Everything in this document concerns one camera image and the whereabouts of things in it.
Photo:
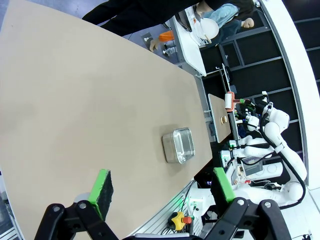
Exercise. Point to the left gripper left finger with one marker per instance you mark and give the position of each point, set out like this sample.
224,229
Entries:
100,190

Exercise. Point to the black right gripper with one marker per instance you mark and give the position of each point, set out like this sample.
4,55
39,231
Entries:
256,106

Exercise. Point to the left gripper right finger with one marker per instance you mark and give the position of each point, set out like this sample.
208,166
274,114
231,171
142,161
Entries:
223,187

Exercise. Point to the white round plate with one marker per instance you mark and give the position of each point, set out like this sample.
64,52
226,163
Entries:
210,28

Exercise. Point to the dark tray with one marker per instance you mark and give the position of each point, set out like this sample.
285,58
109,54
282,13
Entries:
182,21

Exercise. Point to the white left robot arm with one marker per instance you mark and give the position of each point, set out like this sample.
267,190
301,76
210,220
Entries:
262,196

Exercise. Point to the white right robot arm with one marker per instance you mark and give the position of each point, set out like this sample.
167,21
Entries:
292,162

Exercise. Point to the small round brown object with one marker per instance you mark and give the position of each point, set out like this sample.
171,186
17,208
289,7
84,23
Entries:
223,119

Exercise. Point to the white control box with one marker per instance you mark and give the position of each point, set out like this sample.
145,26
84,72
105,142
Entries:
198,201

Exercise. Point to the small brown table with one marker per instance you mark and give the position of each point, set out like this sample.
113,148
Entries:
220,130

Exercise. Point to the yellow emergency stop button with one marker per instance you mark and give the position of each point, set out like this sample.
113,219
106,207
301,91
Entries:
178,220

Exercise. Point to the rectangular metal tin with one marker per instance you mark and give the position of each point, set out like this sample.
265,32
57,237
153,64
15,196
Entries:
178,145

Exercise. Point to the white side table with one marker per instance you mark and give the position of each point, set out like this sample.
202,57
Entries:
192,55

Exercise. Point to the mannequin in denim jacket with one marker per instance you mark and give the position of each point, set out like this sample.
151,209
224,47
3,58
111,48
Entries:
225,17

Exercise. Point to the person in black t-shirt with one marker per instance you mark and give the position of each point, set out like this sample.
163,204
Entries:
150,15

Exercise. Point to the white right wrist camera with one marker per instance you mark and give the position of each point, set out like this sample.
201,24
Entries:
270,104

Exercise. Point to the aluminium frame rail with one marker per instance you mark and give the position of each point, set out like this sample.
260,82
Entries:
162,215

